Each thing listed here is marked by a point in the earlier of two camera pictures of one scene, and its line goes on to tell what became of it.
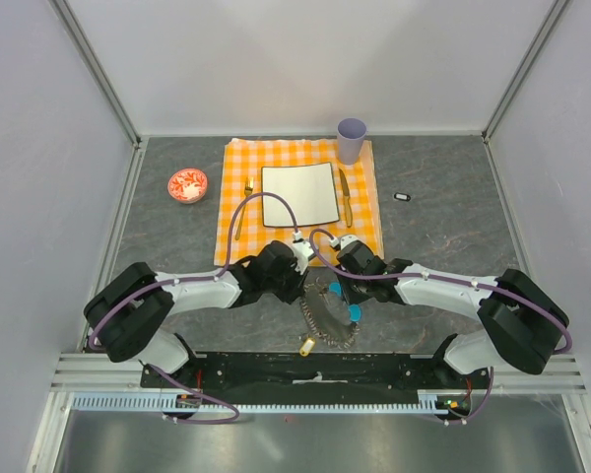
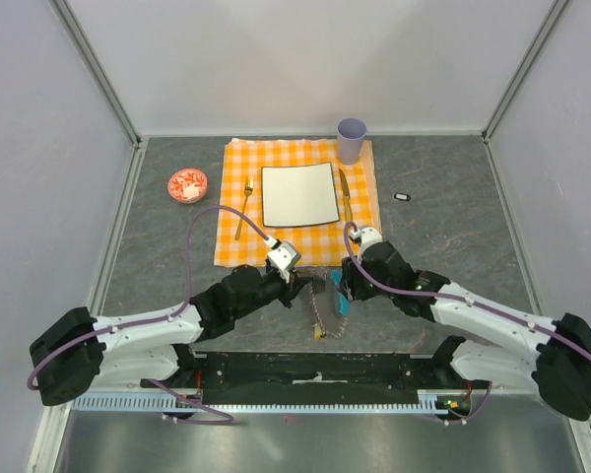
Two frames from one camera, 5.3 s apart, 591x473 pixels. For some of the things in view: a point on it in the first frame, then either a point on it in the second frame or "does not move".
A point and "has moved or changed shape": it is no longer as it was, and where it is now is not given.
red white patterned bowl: (187, 185) does not move
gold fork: (248, 189) does not move
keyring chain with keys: (305, 309) has moved or changed shape
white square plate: (309, 190) does not move
